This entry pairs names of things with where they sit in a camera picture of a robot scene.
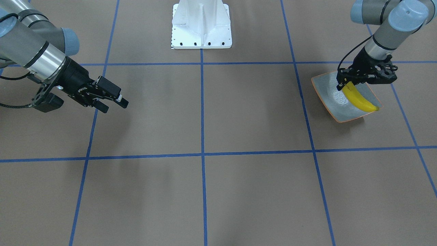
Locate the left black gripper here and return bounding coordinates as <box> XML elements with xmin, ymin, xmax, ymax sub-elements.
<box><xmin>337</xmin><ymin>48</ymin><xmax>398</xmax><ymax>91</ymax></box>

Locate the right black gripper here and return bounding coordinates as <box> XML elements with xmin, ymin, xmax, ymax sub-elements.
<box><xmin>54</xmin><ymin>56</ymin><xmax>129</xmax><ymax>113</ymax></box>

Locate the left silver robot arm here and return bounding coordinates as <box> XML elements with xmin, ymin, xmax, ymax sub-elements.
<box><xmin>337</xmin><ymin>0</ymin><xmax>436</xmax><ymax>91</ymax></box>

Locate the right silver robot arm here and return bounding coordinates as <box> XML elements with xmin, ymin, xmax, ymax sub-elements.
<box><xmin>0</xmin><ymin>0</ymin><xmax>128</xmax><ymax>113</ymax></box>

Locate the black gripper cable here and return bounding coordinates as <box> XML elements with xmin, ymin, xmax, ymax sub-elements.
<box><xmin>337</xmin><ymin>34</ymin><xmax>374</xmax><ymax>74</ymax></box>

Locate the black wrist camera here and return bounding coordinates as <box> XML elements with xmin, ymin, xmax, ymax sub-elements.
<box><xmin>33</xmin><ymin>93</ymin><xmax>64</xmax><ymax>113</ymax></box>

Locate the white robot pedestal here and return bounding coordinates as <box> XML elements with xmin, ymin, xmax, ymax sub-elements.
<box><xmin>171</xmin><ymin>0</ymin><xmax>232</xmax><ymax>49</ymax></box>

